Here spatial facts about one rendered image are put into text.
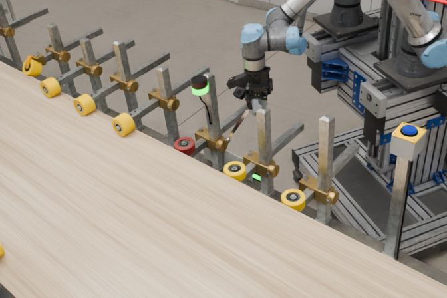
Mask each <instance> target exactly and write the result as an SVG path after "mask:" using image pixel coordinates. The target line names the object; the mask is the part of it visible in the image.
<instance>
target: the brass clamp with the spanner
mask: <svg viewBox="0 0 447 298"><path fill-rule="evenodd" d="M202 128H203V130H204V131H203V132H199V131H198V130H197V131H196V132H195V133H194V134H195V139H196V141H197V140H199V139H200V138H203V139H204V140H206V142H207V146H206V148H209V149H210V150H213V151H215V152H218V151H220V152H224V151H225V150H226V149H227V146H228V141H227V140H225V139H224V136H222V135H221V137H220V138H218V139H217V140H216V141H215V140H212V139H210V138H209V135H208V129H207V128H204V127H202Z"/></svg>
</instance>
